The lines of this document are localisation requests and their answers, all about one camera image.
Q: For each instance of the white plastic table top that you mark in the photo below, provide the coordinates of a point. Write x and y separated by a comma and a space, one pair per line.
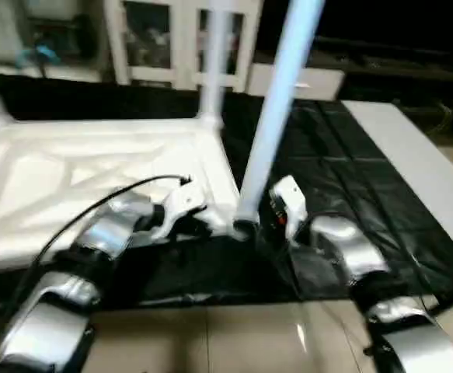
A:
71, 171

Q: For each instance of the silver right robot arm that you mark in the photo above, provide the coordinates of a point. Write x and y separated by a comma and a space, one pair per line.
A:
366, 272

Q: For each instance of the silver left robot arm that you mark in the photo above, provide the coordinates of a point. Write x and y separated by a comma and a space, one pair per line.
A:
78, 264

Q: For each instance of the black plastic mat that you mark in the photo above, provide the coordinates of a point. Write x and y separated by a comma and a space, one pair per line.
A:
350, 171

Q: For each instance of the white drawer unit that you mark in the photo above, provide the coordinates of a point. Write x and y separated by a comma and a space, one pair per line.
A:
311, 78

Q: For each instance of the white side table black legs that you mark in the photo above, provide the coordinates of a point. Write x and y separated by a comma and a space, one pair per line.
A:
412, 155

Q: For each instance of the white glass door cabinet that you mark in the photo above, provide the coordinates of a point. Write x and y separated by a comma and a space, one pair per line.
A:
172, 43

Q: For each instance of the teal floor stand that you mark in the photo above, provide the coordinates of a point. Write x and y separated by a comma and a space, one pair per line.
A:
36, 54

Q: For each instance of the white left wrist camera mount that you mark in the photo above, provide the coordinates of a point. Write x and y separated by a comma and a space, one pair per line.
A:
181, 202

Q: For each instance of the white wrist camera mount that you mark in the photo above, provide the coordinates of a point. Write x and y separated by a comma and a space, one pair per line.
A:
288, 200
181, 202

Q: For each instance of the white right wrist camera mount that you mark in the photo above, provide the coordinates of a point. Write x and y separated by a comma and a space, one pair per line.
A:
288, 200

